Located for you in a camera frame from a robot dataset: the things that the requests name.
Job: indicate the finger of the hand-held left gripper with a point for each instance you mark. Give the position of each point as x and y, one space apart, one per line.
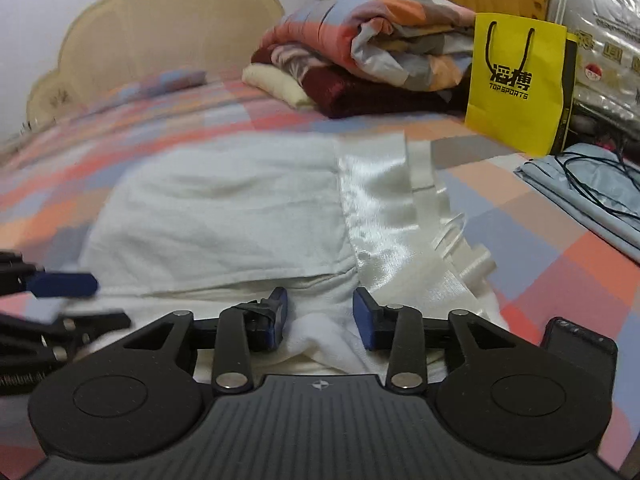
65 285
95 321

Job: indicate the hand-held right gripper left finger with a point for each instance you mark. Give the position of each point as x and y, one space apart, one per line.
280 317

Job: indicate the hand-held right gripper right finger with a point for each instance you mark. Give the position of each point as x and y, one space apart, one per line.
364 317

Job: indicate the white pants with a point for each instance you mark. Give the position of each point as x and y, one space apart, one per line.
225 210

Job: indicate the bed with checkered sheet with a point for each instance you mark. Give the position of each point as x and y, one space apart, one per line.
550 280

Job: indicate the dark red folded blanket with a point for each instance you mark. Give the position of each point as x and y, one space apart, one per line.
360 92

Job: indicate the cream folded cloth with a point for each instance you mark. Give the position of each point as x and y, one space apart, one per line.
280 85

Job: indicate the checkered pillow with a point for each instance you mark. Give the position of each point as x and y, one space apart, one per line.
175 80

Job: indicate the light blue folded cloth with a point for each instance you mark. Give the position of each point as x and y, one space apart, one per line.
590 195

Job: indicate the beige scalloped headboard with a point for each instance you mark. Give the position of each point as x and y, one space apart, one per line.
150 30

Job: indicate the yellow paper shopping bag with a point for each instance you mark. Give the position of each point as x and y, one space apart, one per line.
515 85

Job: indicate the folded checkered quilt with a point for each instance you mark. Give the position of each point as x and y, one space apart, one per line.
380 35

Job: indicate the clear plastic bedding package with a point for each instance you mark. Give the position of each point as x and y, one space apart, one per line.
605 45

